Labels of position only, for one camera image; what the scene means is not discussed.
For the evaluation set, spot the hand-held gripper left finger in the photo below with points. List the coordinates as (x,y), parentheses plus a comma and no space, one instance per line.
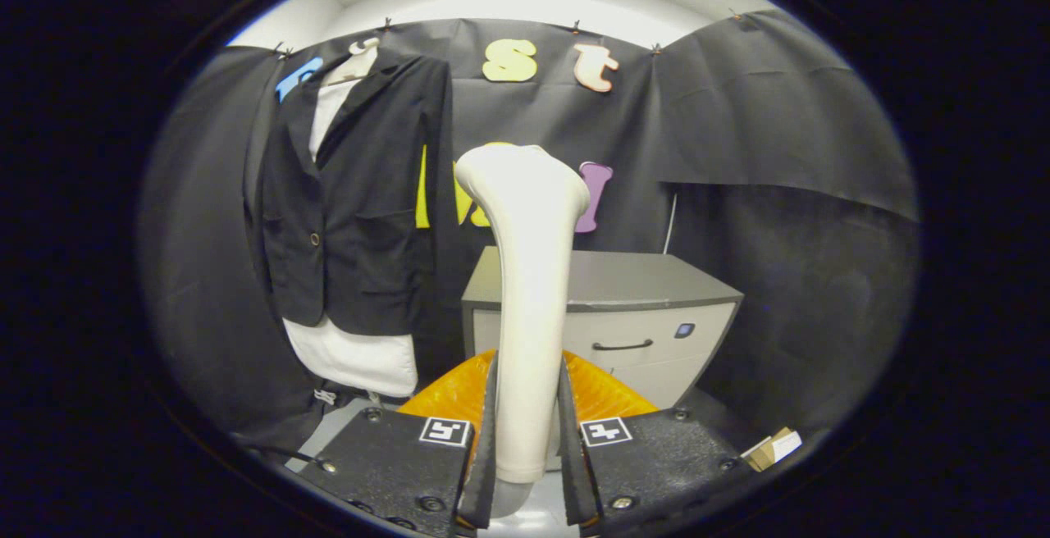
(488,456)

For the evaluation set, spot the white hanging ironing pad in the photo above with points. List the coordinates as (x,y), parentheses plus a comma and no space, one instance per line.
(361,357)

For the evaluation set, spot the small cardboard box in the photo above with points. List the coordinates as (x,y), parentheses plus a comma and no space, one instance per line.
(771,449)

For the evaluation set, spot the white garment steamer wand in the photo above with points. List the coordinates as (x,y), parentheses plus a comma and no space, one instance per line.
(529,275)

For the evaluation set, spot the black backdrop cloth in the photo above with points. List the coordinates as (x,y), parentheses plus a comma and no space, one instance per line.
(779,275)

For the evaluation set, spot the grey cabinet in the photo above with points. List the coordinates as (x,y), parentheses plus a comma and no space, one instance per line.
(640,280)

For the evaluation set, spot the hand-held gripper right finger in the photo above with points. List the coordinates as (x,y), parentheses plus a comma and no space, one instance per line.
(570,456)

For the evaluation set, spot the beige plastic hanger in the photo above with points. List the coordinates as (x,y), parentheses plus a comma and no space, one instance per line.
(361,58)

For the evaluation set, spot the black suit jacket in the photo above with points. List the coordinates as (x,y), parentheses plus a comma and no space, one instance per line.
(361,234)

